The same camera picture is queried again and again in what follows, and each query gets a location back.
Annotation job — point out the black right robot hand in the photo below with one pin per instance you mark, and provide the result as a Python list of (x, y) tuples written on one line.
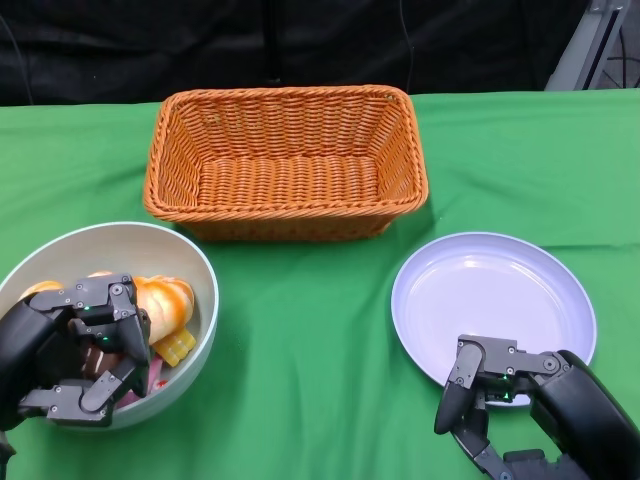
[(575, 400)]

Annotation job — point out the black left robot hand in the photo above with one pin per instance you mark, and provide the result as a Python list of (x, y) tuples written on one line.
[(30, 350)]

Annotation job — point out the pink layered cake slice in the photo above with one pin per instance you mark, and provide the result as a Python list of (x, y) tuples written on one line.
[(150, 375)]

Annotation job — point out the pale green bowl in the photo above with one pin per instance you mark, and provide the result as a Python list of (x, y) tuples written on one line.
[(125, 245)]

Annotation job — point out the yellow cake slice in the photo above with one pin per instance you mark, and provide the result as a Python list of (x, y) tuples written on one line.
[(175, 347)]

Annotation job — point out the lavender plate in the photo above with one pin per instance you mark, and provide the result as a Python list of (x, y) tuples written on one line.
[(500, 300)]

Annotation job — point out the orange wicker basket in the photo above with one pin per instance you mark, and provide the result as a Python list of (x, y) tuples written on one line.
[(300, 180)]

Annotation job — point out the green tablecloth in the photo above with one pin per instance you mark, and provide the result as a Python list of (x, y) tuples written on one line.
[(310, 325)]

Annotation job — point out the black backdrop cloth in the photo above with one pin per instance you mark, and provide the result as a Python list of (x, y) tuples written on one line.
[(150, 45)]

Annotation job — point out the grey aluminium frame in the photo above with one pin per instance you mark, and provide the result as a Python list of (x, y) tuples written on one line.
[(582, 50)]

